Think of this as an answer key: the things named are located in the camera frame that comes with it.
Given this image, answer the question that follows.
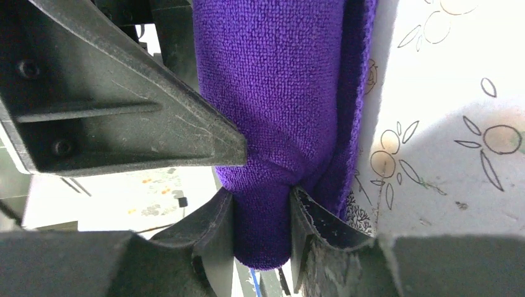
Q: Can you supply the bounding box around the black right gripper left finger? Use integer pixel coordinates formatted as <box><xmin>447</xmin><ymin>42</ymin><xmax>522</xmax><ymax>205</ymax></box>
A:
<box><xmin>1</xmin><ymin>189</ymin><xmax>233</xmax><ymax>296</ymax></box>

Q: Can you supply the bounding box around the floral table cloth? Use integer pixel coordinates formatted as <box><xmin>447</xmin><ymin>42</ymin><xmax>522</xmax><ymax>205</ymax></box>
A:
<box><xmin>24</xmin><ymin>0</ymin><xmax>525</xmax><ymax>297</ymax></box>

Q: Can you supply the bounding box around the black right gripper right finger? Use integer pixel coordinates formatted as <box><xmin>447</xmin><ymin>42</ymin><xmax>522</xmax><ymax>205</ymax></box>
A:
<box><xmin>290</xmin><ymin>187</ymin><xmax>524</xmax><ymax>296</ymax></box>

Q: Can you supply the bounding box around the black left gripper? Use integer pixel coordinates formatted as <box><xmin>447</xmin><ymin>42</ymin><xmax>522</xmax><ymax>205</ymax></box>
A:
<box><xmin>1</xmin><ymin>1</ymin><xmax>246</xmax><ymax>176</ymax></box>

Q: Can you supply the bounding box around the purple towel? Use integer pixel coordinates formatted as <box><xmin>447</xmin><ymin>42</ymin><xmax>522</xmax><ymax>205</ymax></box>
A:
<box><xmin>193</xmin><ymin>1</ymin><xmax>378</xmax><ymax>270</ymax></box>

